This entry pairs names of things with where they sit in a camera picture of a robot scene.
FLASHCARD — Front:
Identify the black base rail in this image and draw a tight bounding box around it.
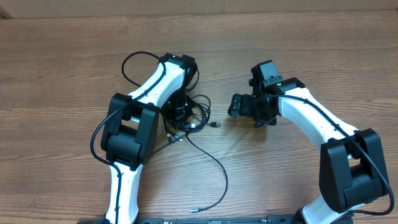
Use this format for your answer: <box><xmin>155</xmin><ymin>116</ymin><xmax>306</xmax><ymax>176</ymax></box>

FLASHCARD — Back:
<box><xmin>132</xmin><ymin>214</ymin><xmax>306</xmax><ymax>224</ymax></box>

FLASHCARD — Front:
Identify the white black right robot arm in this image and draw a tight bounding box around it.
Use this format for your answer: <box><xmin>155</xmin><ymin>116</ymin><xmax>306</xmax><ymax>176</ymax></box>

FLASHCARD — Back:
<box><xmin>228</xmin><ymin>60</ymin><xmax>395</xmax><ymax>224</ymax></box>

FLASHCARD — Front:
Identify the long black usb cable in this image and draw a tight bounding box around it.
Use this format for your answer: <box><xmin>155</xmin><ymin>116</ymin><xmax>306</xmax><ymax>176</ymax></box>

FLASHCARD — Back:
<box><xmin>152</xmin><ymin>130</ymin><xmax>229</xmax><ymax>214</ymax></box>

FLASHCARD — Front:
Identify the cardboard back wall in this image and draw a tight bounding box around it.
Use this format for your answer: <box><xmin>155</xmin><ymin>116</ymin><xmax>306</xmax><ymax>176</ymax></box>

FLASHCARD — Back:
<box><xmin>1</xmin><ymin>0</ymin><xmax>397</xmax><ymax>19</ymax></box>

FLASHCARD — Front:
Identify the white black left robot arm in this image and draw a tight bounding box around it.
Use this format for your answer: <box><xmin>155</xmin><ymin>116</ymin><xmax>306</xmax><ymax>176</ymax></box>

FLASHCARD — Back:
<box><xmin>93</xmin><ymin>53</ymin><xmax>198</xmax><ymax>223</ymax></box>

